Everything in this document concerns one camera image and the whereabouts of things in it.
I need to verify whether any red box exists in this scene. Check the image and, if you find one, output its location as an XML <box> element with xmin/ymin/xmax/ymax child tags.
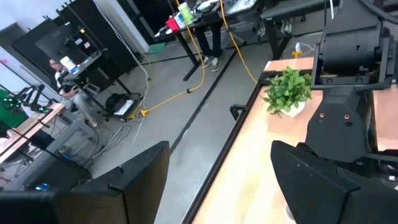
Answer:
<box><xmin>165</xmin><ymin>17</ymin><xmax>182</xmax><ymax>32</ymax></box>

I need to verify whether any black table clamp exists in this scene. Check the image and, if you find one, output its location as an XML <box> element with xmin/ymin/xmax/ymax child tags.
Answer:
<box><xmin>229</xmin><ymin>104</ymin><xmax>249</xmax><ymax>121</ymax></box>

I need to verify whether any black bag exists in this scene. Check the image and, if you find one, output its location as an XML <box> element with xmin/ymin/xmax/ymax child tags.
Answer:
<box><xmin>104</xmin><ymin>92</ymin><xmax>143</xmax><ymax>121</ymax></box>

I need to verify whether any black equipment rack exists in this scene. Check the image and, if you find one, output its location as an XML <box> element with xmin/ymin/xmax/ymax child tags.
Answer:
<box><xmin>12</xmin><ymin>0</ymin><xmax>139</xmax><ymax>91</ymax></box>

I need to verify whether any black floor cable cover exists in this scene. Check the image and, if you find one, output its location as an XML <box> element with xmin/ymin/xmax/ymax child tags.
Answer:
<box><xmin>169</xmin><ymin>49</ymin><xmax>239</xmax><ymax>155</ymax></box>

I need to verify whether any person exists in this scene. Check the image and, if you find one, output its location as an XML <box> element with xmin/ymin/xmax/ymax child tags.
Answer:
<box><xmin>193</xmin><ymin>23</ymin><xmax>223</xmax><ymax>73</ymax></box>
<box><xmin>49</xmin><ymin>58</ymin><xmax>100</xmax><ymax>128</ymax></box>

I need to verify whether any white blue box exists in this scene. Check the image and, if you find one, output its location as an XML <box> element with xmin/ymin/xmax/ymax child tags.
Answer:
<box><xmin>173</xmin><ymin>11</ymin><xmax>187</xmax><ymax>29</ymax></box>

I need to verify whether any yellow floor extension cable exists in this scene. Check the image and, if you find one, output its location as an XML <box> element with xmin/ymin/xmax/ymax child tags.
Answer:
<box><xmin>128</xmin><ymin>0</ymin><xmax>206</xmax><ymax>121</ymax></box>

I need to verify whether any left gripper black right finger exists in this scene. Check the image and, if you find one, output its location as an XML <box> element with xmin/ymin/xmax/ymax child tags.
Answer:
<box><xmin>270</xmin><ymin>139</ymin><xmax>398</xmax><ymax>224</ymax></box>

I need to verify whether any black desk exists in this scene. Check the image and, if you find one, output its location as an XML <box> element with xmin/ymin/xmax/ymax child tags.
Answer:
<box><xmin>154</xmin><ymin>9</ymin><xmax>265</xmax><ymax>82</ymax></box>
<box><xmin>259</xmin><ymin>0</ymin><xmax>340</xmax><ymax>60</ymax></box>

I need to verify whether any white paper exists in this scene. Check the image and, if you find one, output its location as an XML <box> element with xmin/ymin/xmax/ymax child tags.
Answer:
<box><xmin>113</xmin><ymin>99</ymin><xmax>134</xmax><ymax>116</ymax></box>

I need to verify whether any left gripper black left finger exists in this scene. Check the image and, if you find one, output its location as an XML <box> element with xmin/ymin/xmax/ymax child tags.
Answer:
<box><xmin>46</xmin><ymin>141</ymin><xmax>170</xmax><ymax>224</ymax></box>

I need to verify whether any white wipes canister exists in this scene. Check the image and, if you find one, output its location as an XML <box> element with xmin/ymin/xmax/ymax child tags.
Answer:
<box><xmin>59</xmin><ymin>55</ymin><xmax>78</xmax><ymax>75</ymax></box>

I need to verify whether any yellow hanging power cable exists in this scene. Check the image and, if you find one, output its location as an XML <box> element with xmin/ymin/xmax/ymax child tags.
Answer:
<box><xmin>218</xmin><ymin>0</ymin><xmax>259</xmax><ymax>84</ymax></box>

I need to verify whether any leafy plant white pot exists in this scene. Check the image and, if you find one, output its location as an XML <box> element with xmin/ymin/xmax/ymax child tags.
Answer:
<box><xmin>262</xmin><ymin>65</ymin><xmax>313</xmax><ymax>118</ymax></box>

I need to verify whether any background wooden table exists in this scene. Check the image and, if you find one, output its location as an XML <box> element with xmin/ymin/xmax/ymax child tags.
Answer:
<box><xmin>0</xmin><ymin>102</ymin><xmax>67</xmax><ymax>164</ymax></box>

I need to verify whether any grey desk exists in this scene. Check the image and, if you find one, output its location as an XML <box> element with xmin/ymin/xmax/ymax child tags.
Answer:
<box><xmin>6</xmin><ymin>118</ymin><xmax>94</xmax><ymax>190</ymax></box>

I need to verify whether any green cylindrical container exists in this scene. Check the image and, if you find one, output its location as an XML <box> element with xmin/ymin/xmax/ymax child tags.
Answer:
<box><xmin>177</xmin><ymin>2</ymin><xmax>195</xmax><ymax>26</ymax></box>

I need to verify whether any black computer blue light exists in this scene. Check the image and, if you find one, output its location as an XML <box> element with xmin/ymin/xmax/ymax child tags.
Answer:
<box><xmin>24</xmin><ymin>155</ymin><xmax>93</xmax><ymax>192</ymax></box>

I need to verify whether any white bottle yellow base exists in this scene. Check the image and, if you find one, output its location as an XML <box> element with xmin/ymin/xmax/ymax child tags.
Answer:
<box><xmin>291</xmin><ymin>42</ymin><xmax>304</xmax><ymax>59</ymax></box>

